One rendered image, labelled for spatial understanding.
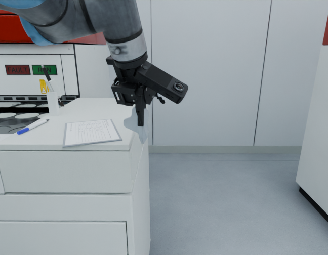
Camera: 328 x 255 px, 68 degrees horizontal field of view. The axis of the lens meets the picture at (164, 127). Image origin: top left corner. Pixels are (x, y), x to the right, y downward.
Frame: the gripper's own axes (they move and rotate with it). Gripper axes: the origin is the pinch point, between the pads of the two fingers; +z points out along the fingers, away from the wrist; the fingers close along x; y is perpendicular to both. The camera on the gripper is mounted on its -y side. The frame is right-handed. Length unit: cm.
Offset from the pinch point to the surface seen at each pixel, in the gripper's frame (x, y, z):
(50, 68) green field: -35, 71, 10
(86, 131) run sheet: 4.3, 21.2, 3.1
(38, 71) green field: -32, 77, 10
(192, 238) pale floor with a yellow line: -13, 4, 123
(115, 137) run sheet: 5.6, 10.4, 2.0
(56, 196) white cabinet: 21.9, 23.8, 11.3
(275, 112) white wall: -185, -45, 159
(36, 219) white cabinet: 27.7, 29.8, 16.9
